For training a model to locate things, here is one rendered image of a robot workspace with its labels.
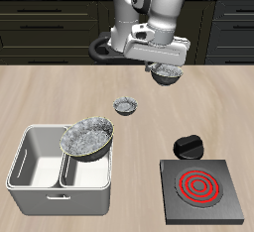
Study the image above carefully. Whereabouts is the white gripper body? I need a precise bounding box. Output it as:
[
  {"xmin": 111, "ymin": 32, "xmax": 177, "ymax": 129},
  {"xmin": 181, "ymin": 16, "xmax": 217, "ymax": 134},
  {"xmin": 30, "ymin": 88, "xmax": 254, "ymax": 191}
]
[{"xmin": 124, "ymin": 36, "xmax": 191, "ymax": 67}]

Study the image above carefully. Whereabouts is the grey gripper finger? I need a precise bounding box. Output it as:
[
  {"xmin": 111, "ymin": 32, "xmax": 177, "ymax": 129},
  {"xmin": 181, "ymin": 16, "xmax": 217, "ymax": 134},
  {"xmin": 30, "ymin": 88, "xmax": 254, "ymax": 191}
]
[{"xmin": 144, "ymin": 60, "xmax": 154, "ymax": 73}]

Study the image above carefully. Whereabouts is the medium grey speckled bowl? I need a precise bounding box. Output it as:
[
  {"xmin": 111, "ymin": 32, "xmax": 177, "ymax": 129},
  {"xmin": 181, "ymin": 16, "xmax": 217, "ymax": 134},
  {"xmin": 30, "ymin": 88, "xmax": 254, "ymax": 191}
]
[{"xmin": 150, "ymin": 62, "xmax": 185, "ymax": 87}]

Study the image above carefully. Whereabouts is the small grey fluted bowl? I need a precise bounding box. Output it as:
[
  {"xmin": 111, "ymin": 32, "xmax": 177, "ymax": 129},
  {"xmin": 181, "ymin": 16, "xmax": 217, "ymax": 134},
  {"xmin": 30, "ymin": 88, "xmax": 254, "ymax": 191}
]
[{"xmin": 112, "ymin": 95, "xmax": 139, "ymax": 117}]

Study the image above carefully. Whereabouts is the large grey speckled bowl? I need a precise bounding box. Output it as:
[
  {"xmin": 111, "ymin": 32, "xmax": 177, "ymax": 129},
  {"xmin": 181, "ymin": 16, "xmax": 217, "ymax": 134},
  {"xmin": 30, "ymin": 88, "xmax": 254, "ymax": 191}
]
[{"xmin": 59, "ymin": 115, "xmax": 115, "ymax": 164}]

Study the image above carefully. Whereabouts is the dark grey kitchen cupboard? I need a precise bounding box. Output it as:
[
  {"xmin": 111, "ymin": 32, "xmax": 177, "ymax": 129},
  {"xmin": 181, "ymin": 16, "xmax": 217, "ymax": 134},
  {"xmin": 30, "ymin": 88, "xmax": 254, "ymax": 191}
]
[{"xmin": 203, "ymin": 0, "xmax": 254, "ymax": 66}]

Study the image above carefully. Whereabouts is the round black knob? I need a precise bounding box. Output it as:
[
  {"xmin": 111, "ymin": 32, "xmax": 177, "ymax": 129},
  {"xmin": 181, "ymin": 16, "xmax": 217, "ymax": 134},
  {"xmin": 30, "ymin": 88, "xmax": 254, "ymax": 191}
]
[{"xmin": 173, "ymin": 134, "xmax": 205, "ymax": 161}]

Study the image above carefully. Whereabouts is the dark olive kitchen cupboard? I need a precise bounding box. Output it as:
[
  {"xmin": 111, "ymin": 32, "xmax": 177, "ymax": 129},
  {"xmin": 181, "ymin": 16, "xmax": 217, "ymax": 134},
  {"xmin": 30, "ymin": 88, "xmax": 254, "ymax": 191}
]
[{"xmin": 0, "ymin": 0, "xmax": 216, "ymax": 66}]

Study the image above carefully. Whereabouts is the dark grey stove plate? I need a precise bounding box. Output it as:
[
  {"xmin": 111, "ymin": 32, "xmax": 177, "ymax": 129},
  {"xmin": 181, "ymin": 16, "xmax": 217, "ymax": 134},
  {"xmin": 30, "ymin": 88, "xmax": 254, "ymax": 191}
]
[{"xmin": 159, "ymin": 158, "xmax": 246, "ymax": 226}]

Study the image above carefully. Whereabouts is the white two-bin basket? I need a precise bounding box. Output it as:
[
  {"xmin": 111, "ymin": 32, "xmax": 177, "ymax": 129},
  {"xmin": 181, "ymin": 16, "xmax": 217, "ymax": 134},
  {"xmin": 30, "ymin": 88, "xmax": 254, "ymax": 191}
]
[{"xmin": 5, "ymin": 124, "xmax": 114, "ymax": 217}]

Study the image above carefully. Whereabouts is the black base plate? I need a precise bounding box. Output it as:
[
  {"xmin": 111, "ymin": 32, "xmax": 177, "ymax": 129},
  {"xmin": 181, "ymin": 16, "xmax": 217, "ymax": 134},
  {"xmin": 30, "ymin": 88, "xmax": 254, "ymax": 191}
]
[{"xmin": 87, "ymin": 32, "xmax": 133, "ymax": 62}]

